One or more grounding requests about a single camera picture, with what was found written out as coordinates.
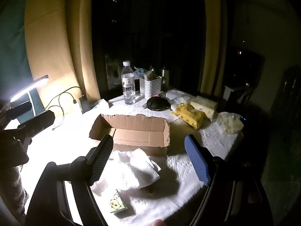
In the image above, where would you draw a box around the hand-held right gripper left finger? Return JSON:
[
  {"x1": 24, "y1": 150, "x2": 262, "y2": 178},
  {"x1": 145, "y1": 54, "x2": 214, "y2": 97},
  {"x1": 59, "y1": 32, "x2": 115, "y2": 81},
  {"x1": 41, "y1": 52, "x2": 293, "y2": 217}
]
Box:
[{"x1": 25, "y1": 134, "x2": 114, "y2": 226}]

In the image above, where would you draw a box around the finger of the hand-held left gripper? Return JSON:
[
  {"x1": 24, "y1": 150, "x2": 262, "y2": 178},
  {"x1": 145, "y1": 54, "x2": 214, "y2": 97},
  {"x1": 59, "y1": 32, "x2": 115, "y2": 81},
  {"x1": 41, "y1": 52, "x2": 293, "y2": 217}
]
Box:
[
  {"x1": 4, "y1": 101, "x2": 33, "y2": 118},
  {"x1": 17, "y1": 110, "x2": 56, "y2": 133}
]

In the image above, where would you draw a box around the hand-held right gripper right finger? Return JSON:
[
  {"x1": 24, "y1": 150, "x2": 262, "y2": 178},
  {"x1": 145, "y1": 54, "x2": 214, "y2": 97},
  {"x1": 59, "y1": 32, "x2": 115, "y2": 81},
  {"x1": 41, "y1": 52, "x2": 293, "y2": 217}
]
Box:
[{"x1": 185, "y1": 134, "x2": 273, "y2": 226}]

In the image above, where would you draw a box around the brown cardboard box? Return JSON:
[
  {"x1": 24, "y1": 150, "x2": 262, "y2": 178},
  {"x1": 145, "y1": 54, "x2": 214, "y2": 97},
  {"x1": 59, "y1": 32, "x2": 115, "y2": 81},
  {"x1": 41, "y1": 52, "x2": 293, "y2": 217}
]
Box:
[{"x1": 89, "y1": 114, "x2": 170, "y2": 157}]

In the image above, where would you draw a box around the person's left forearm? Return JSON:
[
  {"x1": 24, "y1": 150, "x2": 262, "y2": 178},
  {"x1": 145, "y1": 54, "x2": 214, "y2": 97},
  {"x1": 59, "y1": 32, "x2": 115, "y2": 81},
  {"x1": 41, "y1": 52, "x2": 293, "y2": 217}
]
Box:
[{"x1": 0, "y1": 165, "x2": 29, "y2": 218}]

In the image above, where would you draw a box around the white desk lamp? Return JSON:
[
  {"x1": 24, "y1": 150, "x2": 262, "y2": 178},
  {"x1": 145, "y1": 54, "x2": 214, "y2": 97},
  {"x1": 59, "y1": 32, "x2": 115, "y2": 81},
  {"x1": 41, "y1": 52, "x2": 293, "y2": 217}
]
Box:
[{"x1": 9, "y1": 75, "x2": 49, "y2": 113}]

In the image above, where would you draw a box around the black charger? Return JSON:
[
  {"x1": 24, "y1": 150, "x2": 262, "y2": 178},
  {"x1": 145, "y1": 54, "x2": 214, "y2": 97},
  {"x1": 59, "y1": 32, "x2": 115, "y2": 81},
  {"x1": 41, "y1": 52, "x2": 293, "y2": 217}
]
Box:
[{"x1": 79, "y1": 95, "x2": 91, "y2": 112}]

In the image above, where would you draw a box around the clear plastic bag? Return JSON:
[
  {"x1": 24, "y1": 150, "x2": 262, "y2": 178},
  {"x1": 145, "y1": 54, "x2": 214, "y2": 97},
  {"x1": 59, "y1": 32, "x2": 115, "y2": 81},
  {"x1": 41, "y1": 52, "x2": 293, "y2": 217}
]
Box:
[{"x1": 215, "y1": 112, "x2": 245, "y2": 135}]

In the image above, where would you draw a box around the pale yellow tissue pack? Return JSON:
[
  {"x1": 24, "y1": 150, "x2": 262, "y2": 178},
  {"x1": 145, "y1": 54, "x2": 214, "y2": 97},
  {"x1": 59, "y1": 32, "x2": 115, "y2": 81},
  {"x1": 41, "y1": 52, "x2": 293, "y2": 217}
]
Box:
[{"x1": 190, "y1": 96, "x2": 219, "y2": 122}]

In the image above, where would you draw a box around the pale folded cloth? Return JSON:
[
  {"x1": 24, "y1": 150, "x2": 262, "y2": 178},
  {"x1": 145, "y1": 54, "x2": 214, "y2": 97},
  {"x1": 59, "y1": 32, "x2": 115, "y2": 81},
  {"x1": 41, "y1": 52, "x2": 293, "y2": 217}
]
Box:
[{"x1": 166, "y1": 91, "x2": 195, "y2": 110}]

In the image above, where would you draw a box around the yellow curtain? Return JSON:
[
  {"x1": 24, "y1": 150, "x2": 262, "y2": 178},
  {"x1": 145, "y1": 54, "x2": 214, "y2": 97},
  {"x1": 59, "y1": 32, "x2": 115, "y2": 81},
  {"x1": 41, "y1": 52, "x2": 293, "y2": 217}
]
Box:
[
  {"x1": 25, "y1": 0, "x2": 94, "y2": 113},
  {"x1": 200, "y1": 0, "x2": 227, "y2": 92}
]

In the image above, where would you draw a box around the dark chair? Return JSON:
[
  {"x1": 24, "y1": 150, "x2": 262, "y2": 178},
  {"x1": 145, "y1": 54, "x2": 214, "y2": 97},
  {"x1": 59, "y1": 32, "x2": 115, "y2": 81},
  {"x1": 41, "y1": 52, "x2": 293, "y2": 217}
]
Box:
[{"x1": 223, "y1": 85, "x2": 254, "y2": 104}]

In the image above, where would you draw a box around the clear water bottle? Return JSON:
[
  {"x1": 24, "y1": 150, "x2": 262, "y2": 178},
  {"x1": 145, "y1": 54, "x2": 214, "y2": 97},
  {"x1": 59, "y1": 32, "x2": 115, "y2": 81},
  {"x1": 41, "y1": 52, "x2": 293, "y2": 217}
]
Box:
[{"x1": 121, "y1": 61, "x2": 136, "y2": 105}]

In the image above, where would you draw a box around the white perforated basket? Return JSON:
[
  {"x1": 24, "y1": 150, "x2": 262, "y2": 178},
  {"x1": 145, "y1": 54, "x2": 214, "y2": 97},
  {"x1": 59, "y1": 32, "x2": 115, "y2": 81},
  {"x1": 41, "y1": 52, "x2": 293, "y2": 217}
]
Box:
[{"x1": 139, "y1": 75, "x2": 163, "y2": 100}]

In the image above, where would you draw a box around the metal flask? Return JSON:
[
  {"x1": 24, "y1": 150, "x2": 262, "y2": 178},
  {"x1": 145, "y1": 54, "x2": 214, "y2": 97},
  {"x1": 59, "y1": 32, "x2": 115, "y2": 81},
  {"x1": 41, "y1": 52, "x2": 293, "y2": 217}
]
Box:
[{"x1": 161, "y1": 67, "x2": 171, "y2": 85}]

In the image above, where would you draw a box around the blue plastic bag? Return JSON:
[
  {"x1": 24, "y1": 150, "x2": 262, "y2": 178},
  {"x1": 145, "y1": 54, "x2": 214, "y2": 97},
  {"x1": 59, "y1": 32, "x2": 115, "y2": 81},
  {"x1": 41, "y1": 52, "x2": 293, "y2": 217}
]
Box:
[{"x1": 134, "y1": 67, "x2": 151, "y2": 78}]

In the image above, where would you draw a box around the brown paper packet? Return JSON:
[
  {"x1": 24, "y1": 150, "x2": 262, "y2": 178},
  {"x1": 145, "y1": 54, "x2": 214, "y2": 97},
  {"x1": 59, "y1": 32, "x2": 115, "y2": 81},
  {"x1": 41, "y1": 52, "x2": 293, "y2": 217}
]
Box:
[{"x1": 143, "y1": 68, "x2": 157, "y2": 80}]

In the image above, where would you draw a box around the black cable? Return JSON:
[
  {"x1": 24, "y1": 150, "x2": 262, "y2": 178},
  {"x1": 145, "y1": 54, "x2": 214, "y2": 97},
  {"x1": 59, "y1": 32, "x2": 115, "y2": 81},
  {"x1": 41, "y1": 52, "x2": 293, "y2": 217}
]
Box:
[
  {"x1": 52, "y1": 92, "x2": 77, "y2": 131},
  {"x1": 46, "y1": 86, "x2": 81, "y2": 106}
]

